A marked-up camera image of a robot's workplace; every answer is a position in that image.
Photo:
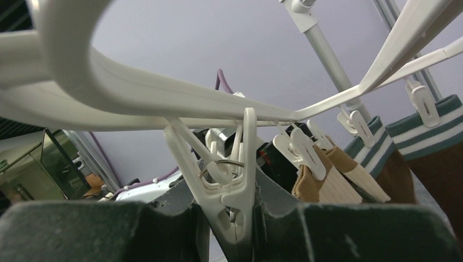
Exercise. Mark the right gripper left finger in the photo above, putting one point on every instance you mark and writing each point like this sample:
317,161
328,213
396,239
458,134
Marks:
170,228

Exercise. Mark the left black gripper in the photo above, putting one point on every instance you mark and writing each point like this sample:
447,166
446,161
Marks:
286,172

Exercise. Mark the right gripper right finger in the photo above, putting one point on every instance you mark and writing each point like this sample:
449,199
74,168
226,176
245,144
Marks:
287,229

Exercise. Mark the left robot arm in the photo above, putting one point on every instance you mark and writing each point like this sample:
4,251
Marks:
147,191

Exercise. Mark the white sock drying rack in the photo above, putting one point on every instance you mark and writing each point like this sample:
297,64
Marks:
52,76

